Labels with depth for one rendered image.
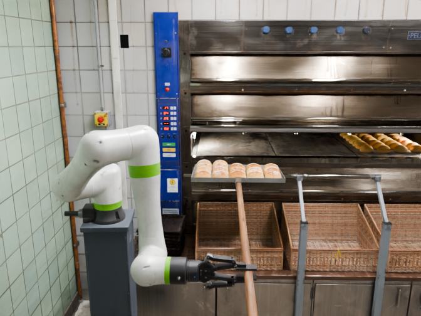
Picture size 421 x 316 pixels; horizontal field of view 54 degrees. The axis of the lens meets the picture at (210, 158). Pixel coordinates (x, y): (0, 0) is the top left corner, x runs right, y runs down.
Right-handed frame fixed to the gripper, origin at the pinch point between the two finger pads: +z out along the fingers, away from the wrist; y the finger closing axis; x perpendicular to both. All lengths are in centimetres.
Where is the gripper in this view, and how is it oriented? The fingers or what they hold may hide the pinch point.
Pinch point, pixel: (246, 272)
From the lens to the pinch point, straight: 147.9
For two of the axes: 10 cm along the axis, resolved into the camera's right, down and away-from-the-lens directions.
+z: 10.0, 0.1, -0.3
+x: -0.3, 2.7, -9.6
